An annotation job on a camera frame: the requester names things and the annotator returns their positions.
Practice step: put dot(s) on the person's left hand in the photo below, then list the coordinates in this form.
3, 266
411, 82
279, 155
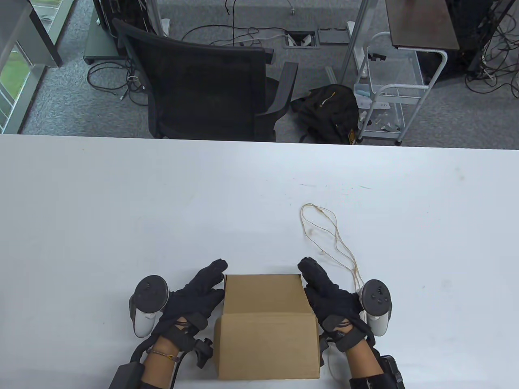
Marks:
190, 300

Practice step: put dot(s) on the person's right hand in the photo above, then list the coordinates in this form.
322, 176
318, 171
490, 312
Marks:
332, 304

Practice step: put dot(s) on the brown cardboard box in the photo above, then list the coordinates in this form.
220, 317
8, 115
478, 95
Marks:
263, 344

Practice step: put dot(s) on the person's left forearm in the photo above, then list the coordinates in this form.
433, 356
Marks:
158, 375

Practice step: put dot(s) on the person's right forearm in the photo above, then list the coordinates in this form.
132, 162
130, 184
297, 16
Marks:
363, 360

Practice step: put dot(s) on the black wrist-worn sensor box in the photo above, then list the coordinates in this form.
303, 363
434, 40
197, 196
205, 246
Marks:
125, 377
391, 370

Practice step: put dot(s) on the open floor socket box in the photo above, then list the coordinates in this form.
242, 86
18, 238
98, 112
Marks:
301, 39

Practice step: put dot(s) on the grey and white hand controller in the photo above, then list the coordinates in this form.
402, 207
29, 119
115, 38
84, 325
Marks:
148, 296
377, 298

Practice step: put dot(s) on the black backpack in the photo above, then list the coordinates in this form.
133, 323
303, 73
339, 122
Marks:
328, 109

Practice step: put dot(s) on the black mesh office chair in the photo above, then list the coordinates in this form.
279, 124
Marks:
202, 89

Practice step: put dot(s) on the grey floor plate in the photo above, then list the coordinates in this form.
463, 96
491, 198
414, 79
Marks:
332, 36

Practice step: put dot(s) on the brown wooden side desk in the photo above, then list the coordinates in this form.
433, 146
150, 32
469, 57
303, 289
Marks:
421, 24

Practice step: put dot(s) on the black equipment rack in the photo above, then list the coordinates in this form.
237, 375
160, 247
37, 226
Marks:
470, 32
121, 12

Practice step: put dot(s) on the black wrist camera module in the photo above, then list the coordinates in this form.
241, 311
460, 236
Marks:
204, 352
324, 344

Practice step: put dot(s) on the aluminium frame post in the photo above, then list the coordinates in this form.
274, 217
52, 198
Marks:
354, 40

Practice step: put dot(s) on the grey metal base plate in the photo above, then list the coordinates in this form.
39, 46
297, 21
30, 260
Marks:
99, 44

